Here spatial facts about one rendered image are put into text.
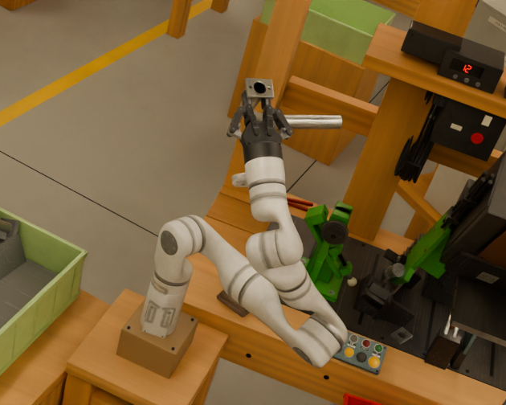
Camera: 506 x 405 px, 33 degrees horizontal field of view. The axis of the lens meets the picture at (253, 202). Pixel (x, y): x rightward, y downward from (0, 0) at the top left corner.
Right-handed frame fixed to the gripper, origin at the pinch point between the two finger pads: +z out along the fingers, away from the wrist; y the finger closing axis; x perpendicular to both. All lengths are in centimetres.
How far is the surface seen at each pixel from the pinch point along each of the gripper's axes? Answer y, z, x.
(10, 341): 41, -32, 73
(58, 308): 28, -21, 86
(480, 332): -71, -41, 41
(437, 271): -69, -22, 53
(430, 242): -66, -14, 50
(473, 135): -80, 14, 40
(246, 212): -35, 12, 101
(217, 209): -25, 13, 101
